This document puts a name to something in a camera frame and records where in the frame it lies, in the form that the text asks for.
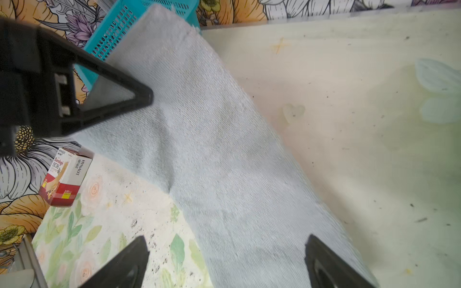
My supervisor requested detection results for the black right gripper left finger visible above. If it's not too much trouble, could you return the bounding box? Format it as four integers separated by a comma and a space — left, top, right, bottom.
81, 236, 150, 288

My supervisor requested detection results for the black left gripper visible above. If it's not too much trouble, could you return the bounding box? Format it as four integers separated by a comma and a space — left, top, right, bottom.
1, 18, 154, 157

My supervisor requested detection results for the red bandage box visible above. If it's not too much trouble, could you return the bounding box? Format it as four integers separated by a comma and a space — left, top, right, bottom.
39, 148, 92, 207

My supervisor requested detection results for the teal plastic basket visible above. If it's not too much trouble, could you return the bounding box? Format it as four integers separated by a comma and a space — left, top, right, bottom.
73, 0, 200, 91

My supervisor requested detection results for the aluminium front rail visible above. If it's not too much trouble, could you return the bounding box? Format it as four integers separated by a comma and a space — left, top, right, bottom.
1, 235, 48, 288

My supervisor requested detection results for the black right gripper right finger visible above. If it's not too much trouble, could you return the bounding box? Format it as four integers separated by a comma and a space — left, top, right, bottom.
305, 234, 374, 288

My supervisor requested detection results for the grey towel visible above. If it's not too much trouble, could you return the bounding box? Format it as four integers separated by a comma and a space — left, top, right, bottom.
73, 5, 377, 288

